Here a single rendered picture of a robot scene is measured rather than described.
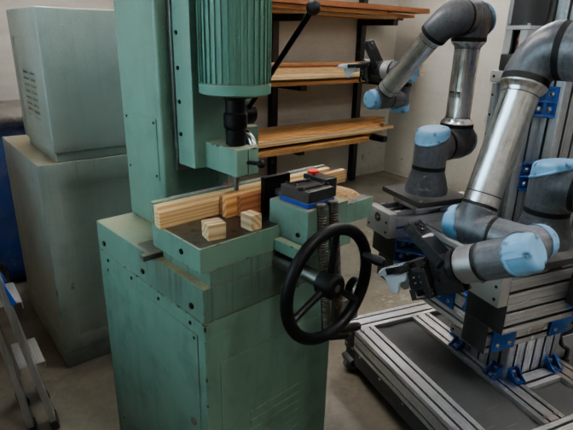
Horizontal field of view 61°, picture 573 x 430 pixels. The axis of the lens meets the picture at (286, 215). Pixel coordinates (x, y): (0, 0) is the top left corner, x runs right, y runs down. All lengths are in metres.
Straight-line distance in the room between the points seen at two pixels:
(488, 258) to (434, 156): 0.85
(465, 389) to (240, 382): 0.87
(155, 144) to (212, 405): 0.69
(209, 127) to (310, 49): 3.19
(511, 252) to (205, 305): 0.64
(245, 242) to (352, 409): 1.06
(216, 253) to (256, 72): 0.42
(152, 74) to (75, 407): 1.32
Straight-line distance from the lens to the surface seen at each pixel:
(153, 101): 1.37
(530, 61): 1.13
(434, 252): 1.03
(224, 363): 1.25
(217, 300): 1.15
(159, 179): 1.40
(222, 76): 1.16
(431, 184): 1.78
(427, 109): 4.99
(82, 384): 2.25
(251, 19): 1.17
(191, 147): 1.31
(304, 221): 1.13
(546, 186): 1.43
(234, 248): 1.13
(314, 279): 1.12
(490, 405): 1.86
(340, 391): 2.11
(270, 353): 1.35
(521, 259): 0.94
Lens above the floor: 1.33
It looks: 20 degrees down
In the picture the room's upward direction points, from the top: 1 degrees clockwise
